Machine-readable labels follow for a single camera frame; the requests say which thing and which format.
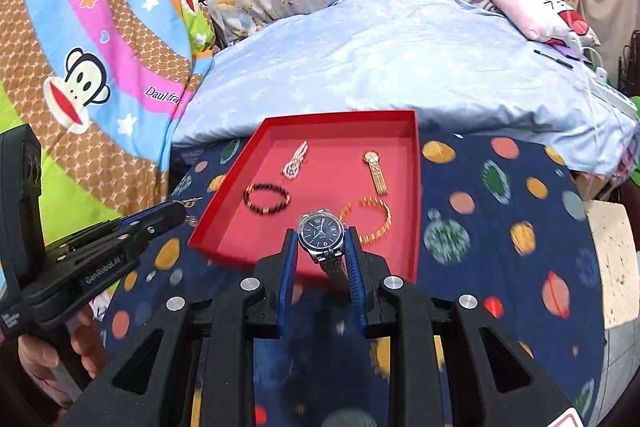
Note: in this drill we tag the white power strip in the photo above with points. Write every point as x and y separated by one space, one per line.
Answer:
612 94

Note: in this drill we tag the gold wristwatch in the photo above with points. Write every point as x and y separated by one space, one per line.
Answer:
378 177

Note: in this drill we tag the dark metal rack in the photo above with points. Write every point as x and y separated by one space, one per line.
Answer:
630 62

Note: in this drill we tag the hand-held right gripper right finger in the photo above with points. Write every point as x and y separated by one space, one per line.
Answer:
355 277

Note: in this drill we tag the red cardboard box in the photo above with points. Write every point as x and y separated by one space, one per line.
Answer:
325 147

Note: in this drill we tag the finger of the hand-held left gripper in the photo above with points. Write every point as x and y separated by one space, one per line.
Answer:
150 231
150 213

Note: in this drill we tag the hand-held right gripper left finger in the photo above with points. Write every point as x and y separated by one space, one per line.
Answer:
287 277

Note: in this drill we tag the silver wristwatch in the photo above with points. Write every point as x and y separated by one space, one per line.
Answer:
320 232

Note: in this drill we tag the light blue quilt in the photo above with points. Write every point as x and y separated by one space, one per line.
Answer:
380 62

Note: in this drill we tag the sparkly silver earring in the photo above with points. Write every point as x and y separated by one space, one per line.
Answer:
191 221

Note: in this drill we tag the beige speckled board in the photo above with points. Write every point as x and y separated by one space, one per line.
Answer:
615 257

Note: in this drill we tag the colourful monkey print blanket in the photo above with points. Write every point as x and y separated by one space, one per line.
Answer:
90 32

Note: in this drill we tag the person's left hand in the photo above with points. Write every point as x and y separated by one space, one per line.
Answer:
45 362

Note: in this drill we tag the navy planet print blanket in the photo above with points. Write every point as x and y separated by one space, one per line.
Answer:
475 257

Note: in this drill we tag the pink cartoon pillow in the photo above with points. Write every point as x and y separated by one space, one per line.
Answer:
535 14

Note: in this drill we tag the black pen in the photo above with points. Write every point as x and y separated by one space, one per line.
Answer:
552 58

